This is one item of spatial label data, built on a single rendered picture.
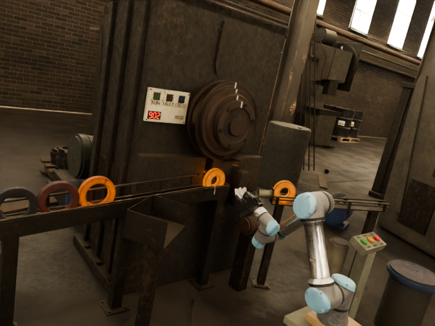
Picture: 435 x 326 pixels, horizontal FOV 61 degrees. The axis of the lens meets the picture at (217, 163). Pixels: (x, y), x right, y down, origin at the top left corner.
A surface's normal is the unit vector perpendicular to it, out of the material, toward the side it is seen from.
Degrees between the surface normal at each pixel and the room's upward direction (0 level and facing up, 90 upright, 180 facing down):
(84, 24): 90
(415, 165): 90
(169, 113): 90
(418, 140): 90
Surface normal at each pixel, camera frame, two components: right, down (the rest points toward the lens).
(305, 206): -0.79, -0.11
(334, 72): 0.51, 0.33
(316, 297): -0.77, 0.15
